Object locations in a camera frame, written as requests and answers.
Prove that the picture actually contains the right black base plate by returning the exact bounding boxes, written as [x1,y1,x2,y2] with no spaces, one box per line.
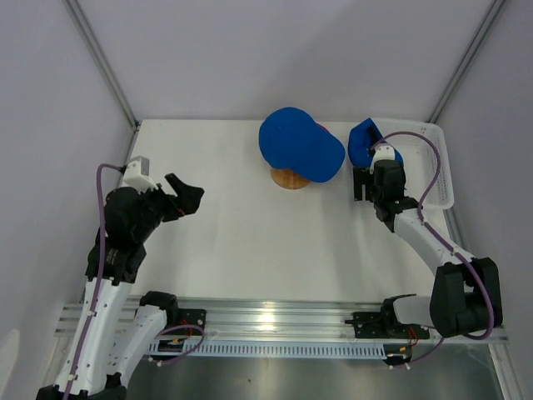
[344,312,430,340]

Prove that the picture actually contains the aluminium mounting rail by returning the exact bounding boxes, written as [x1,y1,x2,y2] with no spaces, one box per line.
[53,295,509,345]

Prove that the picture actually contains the wooden hat stand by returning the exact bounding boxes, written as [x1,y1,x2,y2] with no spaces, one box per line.
[271,168,311,190]

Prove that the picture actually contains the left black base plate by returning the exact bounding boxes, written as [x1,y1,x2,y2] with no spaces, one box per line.
[177,308,207,328]

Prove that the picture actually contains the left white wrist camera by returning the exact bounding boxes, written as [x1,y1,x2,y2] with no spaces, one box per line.
[122,156,157,193]

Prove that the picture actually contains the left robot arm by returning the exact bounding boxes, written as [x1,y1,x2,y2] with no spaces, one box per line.
[37,173,206,399]

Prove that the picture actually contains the frame post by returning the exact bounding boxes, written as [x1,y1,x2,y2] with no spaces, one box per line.
[62,0,139,131]
[426,0,510,124]

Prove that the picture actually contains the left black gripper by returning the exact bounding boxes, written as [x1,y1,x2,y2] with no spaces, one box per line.
[133,172,203,241]

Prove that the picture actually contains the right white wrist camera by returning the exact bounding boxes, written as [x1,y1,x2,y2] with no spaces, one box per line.
[370,142,396,173]

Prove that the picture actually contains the white slotted cable duct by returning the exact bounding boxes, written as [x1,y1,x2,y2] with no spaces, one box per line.
[137,340,386,359]

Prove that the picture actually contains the left frame post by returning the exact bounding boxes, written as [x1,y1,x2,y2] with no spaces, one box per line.
[62,0,139,131]

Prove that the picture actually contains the blue cap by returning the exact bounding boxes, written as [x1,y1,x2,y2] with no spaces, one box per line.
[258,107,345,183]
[347,118,383,168]

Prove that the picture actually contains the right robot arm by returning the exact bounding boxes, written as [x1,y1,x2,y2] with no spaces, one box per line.
[353,160,503,340]

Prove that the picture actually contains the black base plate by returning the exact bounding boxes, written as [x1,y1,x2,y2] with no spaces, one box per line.
[177,308,207,328]
[344,312,430,340]

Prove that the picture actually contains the right frame post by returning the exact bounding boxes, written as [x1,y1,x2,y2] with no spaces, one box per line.
[426,0,510,124]

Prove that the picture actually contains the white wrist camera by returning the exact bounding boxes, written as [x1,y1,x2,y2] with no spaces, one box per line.
[370,142,396,173]
[122,156,157,193]

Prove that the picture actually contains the white plastic basket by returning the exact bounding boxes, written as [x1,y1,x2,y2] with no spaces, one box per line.
[374,118,454,210]

